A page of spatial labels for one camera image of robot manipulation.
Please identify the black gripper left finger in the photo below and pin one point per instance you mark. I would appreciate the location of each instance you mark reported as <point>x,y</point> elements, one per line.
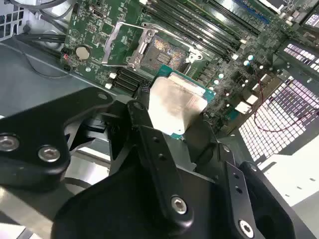
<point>30,129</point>

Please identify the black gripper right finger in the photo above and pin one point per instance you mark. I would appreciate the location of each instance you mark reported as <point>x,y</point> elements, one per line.
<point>264,199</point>

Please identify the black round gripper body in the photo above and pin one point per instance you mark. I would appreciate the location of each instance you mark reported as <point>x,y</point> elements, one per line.
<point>119,211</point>

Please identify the metal socket cover frame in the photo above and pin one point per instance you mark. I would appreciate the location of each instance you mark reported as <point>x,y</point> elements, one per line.
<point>111,43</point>

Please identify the silver-topped CPU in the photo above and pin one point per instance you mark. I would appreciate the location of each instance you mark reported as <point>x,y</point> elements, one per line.
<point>172,104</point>

